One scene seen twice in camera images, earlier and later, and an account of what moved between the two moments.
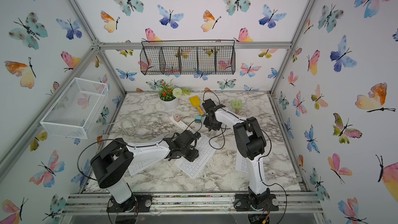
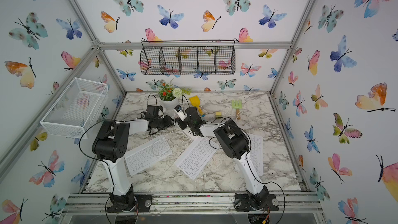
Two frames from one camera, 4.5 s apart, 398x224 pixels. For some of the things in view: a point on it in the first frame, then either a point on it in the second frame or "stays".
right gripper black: [215, 127] -> [179, 123]
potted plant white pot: [169, 94] stays
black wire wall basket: [212, 57] stays
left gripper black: [194, 156] -> [169, 123]
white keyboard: [206, 148] stays
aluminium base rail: [288, 203] stays
